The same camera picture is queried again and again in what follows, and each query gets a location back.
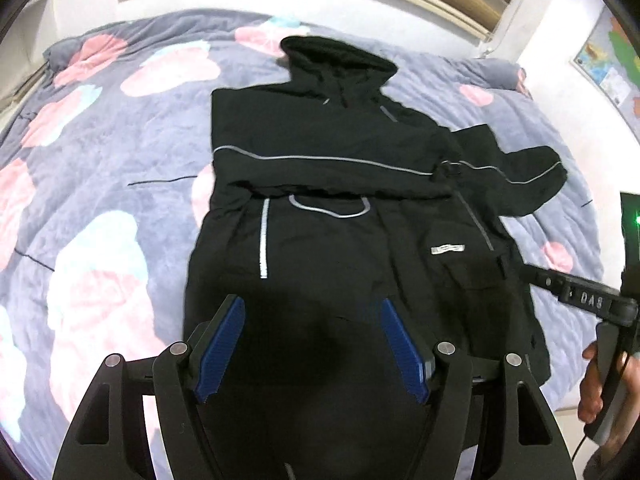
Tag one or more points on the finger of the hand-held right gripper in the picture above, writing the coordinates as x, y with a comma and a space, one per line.
542, 279

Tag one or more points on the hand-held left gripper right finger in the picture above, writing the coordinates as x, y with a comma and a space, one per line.
400, 352

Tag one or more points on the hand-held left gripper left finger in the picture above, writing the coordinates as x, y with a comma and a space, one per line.
220, 355

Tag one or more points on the black hooded jacket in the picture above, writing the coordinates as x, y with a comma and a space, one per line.
350, 185

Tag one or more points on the person's right hand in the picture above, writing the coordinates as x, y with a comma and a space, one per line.
590, 390

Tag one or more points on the grey floral blanket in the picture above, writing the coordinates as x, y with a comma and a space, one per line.
115, 160

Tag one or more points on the colourful wall map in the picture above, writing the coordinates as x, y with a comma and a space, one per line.
612, 65

